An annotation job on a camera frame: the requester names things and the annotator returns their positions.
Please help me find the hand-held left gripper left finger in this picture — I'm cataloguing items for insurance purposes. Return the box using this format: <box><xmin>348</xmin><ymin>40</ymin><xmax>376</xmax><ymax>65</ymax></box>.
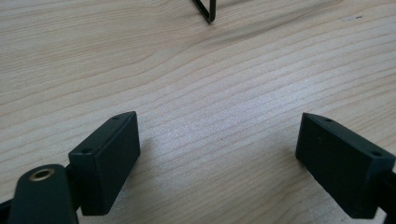
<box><xmin>67</xmin><ymin>110</ymin><xmax>142</xmax><ymax>217</ymax></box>

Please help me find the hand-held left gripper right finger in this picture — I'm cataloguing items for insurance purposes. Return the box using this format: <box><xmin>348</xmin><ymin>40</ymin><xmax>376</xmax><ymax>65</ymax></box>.
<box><xmin>294</xmin><ymin>112</ymin><xmax>396</xmax><ymax>219</ymax></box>

